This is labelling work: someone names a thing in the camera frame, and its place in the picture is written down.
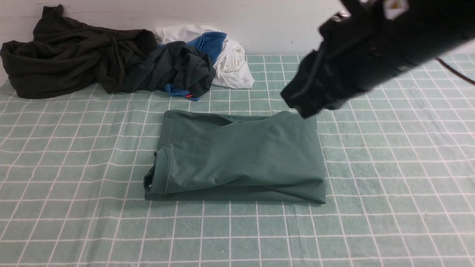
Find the blue garment with red tag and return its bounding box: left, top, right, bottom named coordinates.
left=158, top=32, right=227, bottom=101

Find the green checkered tablecloth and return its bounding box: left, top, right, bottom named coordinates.
left=0, top=55, right=475, bottom=267

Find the green long-sleeve top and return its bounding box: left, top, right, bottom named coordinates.
left=144, top=110, right=326, bottom=205

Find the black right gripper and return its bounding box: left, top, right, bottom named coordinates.
left=281, top=11, right=399, bottom=118

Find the dark olive crumpled garment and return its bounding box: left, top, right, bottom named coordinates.
left=1, top=5, right=158, bottom=99

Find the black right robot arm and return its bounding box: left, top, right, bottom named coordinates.
left=281, top=0, right=475, bottom=118

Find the black right camera cable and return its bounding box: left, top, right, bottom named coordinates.
left=436, top=57, right=475, bottom=86

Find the white crumpled garment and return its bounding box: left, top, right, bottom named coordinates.
left=155, top=25, right=255, bottom=89

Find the dark grey crumpled garment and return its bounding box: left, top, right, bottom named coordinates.
left=119, top=41, right=216, bottom=98

